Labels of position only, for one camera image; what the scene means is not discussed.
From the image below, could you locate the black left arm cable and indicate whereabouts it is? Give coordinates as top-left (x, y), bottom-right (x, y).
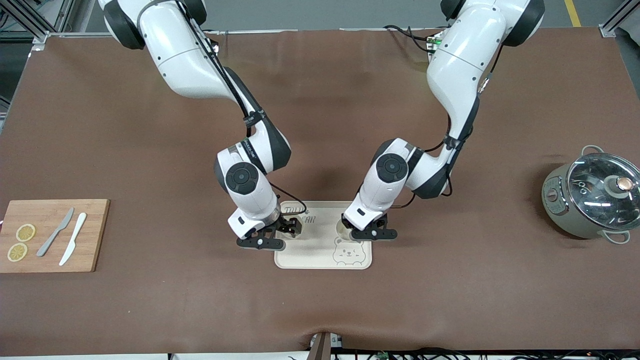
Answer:
top-left (390, 42), bottom-right (505, 210)

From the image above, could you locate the grey cooking pot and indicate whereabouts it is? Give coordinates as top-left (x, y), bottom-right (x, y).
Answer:
top-left (541, 145), bottom-right (632, 245)

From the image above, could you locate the white plastic knife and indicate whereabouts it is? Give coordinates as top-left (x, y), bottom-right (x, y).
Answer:
top-left (59, 212), bottom-right (88, 267)

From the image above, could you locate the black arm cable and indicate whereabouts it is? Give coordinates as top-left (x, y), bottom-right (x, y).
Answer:
top-left (172, 0), bottom-right (307, 217)
top-left (390, 42), bottom-right (505, 210)

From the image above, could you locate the metal table edge clamp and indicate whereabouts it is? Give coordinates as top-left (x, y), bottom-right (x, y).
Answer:
top-left (307, 331), bottom-right (344, 360)

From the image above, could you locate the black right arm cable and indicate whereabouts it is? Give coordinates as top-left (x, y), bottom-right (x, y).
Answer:
top-left (172, 0), bottom-right (307, 217)

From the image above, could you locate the cream bear print tray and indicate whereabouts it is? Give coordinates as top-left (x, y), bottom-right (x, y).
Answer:
top-left (274, 201), bottom-right (373, 270)

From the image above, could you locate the black base cable bundle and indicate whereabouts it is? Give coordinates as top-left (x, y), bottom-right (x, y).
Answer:
top-left (383, 24), bottom-right (443, 54)

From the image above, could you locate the glass pot lid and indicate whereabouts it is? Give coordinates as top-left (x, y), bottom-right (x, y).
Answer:
top-left (566, 152), bottom-right (640, 232)

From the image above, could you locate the grey plastic knife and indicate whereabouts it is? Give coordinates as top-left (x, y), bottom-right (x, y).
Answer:
top-left (36, 207), bottom-right (75, 258)

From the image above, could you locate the brown table cover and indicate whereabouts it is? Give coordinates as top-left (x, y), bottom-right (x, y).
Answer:
top-left (0, 27), bottom-right (640, 357)

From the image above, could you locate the wooden cutting board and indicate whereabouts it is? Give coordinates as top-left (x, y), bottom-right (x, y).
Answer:
top-left (0, 199), bottom-right (110, 273)

